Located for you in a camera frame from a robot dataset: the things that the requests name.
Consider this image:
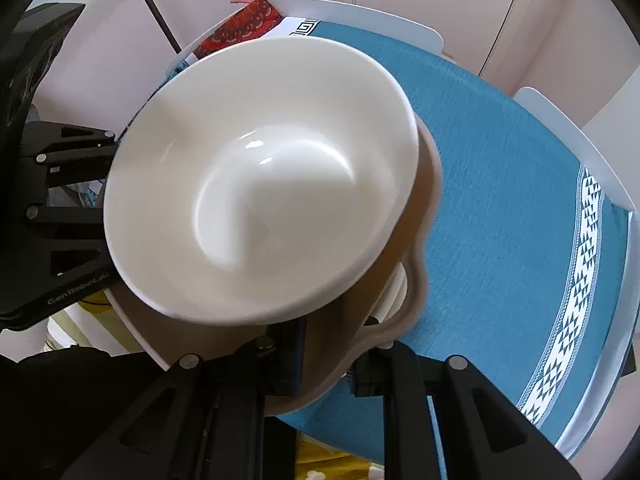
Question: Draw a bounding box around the yellow striped cloth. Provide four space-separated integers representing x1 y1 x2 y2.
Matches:
44 290 146 356

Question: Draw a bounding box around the white ribbed bowl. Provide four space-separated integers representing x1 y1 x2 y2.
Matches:
102 35 421 326

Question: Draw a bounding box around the beige plastic bowl with spout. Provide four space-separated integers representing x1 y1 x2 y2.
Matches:
107 120 443 418

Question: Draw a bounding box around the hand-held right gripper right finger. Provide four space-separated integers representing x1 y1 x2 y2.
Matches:
352 341 582 480

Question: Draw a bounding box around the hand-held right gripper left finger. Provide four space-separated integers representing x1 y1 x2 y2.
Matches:
60 319 307 480

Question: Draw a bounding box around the blue tablecloth with white border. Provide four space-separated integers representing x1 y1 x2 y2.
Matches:
272 17 631 461

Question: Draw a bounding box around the yellow printed cloth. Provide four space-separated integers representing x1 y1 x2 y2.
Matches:
295 432 386 480

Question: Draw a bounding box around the blue patterned cloth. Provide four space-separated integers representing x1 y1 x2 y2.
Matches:
65 180 108 211

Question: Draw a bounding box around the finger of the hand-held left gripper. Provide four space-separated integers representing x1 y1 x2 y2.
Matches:
24 203 109 248
20 121 122 189

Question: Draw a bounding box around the black cable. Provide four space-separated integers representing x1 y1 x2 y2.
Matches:
122 0 183 53

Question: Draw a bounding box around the red patterned cloth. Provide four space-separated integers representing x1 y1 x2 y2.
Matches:
192 0 282 61

